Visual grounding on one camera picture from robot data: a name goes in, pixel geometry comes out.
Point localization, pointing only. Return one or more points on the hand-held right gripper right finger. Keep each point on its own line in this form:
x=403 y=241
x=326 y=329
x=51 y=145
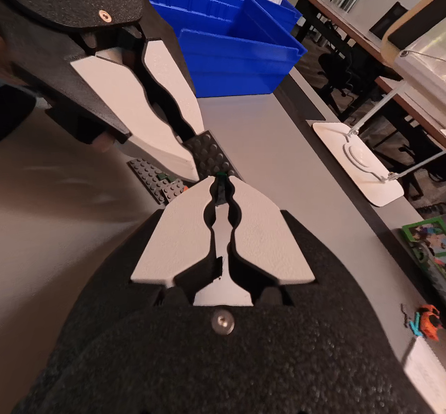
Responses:
x=271 y=243

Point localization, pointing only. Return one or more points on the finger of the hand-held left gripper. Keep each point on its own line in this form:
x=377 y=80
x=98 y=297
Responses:
x=174 y=75
x=122 y=100

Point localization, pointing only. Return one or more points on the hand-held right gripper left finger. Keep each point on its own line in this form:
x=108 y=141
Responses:
x=170 y=243

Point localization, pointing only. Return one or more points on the grey lego baseplate build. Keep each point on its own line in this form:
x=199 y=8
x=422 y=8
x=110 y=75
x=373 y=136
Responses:
x=149 y=173

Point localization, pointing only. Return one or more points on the small green lego tile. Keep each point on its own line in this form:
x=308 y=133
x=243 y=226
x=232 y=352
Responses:
x=221 y=176

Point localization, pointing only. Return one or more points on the large dark grey lego plate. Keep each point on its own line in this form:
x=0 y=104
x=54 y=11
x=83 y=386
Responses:
x=209 y=152

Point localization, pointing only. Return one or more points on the colourful lego box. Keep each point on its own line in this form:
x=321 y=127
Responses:
x=428 y=243

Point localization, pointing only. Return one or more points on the orange and teal lego assembly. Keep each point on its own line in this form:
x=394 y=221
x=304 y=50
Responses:
x=427 y=321

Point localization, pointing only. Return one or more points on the person's left hand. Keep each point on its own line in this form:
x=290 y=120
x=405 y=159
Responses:
x=102 y=142

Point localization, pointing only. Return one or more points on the black mesh chair armrest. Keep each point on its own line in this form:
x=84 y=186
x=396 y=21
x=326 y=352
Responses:
x=14 y=110

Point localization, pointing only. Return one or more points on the white stand base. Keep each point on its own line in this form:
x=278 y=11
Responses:
x=359 y=163

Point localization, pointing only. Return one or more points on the black office chair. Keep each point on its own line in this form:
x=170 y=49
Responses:
x=338 y=72

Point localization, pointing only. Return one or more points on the brown-edged white table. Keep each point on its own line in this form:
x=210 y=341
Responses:
x=348 y=23

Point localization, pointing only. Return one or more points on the white instruction sheet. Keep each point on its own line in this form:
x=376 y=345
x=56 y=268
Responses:
x=427 y=375

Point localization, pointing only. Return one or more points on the wood-rimmed panel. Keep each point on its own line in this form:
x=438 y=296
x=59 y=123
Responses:
x=414 y=30

